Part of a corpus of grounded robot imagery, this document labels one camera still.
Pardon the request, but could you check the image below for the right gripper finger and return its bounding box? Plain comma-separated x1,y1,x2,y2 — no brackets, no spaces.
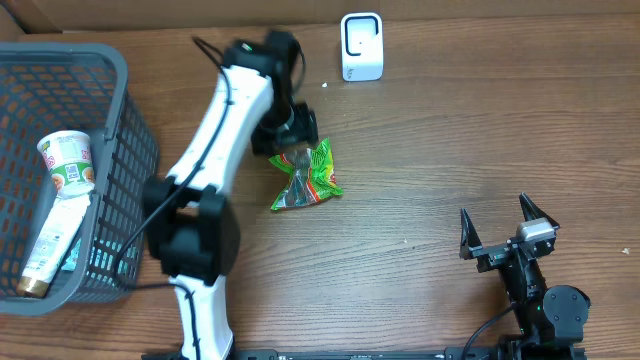
459,208,483,260
519,192,560,230

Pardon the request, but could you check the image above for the green snack bag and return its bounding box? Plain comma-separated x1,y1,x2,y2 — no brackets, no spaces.
269,138,343,211

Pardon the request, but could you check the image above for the instant noodle cup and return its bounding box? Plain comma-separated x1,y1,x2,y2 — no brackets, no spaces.
37,130,95,198

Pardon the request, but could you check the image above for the white conditioner tube gold cap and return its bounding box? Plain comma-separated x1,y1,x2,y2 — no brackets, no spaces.
17,194,91,298

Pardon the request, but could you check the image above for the teal snack packet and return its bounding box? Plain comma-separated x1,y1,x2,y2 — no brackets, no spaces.
61,239,95,272

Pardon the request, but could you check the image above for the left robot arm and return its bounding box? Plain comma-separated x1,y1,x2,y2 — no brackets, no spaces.
142,30,318,359

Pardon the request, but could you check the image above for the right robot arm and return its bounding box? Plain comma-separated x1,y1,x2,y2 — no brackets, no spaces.
456,193,591,359

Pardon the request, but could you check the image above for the white barcode scanner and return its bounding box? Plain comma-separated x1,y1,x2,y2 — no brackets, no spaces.
340,12,384,82

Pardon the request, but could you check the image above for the grey plastic shopping basket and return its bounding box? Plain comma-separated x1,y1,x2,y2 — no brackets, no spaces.
1,42,159,316

